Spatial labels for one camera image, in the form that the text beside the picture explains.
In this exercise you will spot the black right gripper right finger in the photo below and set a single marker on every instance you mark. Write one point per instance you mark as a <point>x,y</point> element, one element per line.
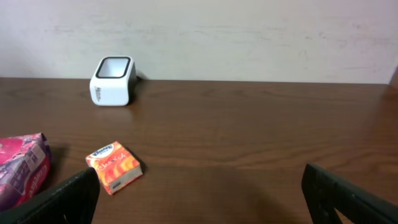
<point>327,194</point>

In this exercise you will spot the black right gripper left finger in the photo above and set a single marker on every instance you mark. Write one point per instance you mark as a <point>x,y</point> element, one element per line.
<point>72,201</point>

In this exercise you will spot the orange Kleenex tissue pack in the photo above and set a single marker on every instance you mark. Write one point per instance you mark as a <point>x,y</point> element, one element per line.
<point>115,166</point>

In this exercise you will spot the red purple tissue pack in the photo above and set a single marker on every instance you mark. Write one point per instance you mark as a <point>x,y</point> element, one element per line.
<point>25,164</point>

